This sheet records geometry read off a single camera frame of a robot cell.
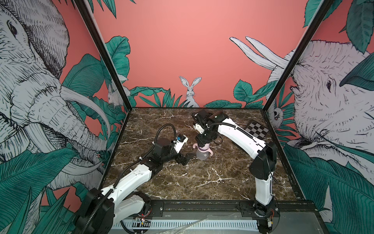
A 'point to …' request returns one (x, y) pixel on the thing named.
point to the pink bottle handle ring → (206, 148)
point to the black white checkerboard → (256, 130)
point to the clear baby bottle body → (202, 155)
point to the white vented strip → (207, 224)
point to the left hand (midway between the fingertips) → (188, 146)
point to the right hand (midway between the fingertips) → (201, 140)
